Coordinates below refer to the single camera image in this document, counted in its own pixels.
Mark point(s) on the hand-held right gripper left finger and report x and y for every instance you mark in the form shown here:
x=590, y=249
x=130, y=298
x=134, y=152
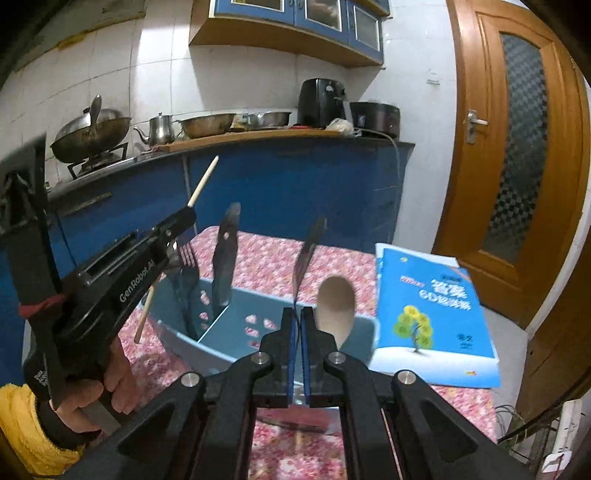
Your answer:
x=290, y=360

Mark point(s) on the steel kettle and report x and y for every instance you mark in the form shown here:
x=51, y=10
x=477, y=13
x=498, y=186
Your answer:
x=160, y=129

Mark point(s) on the blue kitchen counter cabinet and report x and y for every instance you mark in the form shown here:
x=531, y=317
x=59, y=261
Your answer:
x=300, y=184

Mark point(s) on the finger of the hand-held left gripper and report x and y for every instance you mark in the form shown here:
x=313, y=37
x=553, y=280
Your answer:
x=175, y=224

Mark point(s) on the pink floral tablecloth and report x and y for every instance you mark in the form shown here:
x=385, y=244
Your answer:
x=272, y=258

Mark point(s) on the wooden door with glass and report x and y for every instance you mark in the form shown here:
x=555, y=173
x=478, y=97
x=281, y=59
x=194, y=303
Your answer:
x=475, y=184

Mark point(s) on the grey kitchen knife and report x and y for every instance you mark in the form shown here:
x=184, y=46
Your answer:
x=226, y=258

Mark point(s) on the black rice cooker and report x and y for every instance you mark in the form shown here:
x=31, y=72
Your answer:
x=374, y=117

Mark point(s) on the beige spoon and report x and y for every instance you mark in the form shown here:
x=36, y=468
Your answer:
x=337, y=304

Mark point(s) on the white wall switch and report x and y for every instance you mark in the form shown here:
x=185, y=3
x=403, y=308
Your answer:
x=432, y=76

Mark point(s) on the blue book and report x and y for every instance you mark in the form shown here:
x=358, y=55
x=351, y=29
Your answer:
x=434, y=323

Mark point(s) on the steel wok with ladle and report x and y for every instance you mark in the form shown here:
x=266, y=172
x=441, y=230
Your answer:
x=92, y=134

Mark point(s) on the blue wooden wall cabinet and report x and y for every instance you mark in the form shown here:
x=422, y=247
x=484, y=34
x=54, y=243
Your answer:
x=277, y=32

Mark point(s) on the steel basin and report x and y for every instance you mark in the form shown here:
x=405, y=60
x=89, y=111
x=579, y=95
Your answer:
x=205, y=124

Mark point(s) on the light blue utensil holder box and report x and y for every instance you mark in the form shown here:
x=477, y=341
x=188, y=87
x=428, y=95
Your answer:
x=258, y=314

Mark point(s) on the white plastic bag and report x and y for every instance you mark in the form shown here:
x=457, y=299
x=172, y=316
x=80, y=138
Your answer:
x=339, y=125

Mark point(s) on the gas stove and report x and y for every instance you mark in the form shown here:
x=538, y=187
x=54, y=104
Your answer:
x=99, y=161

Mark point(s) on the person's left hand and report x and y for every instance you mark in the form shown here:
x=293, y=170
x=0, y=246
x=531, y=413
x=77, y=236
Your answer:
x=120, y=383

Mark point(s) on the black air fryer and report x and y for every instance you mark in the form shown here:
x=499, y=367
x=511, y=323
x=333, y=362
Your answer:
x=321, y=104

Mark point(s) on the person's left forearm yellow sleeve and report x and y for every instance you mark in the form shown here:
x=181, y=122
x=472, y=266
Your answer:
x=23, y=424

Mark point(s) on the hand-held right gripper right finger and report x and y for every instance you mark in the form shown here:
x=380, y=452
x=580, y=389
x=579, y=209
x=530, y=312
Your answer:
x=305, y=360

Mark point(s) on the steel pot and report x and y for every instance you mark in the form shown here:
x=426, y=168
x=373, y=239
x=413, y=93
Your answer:
x=270, y=119

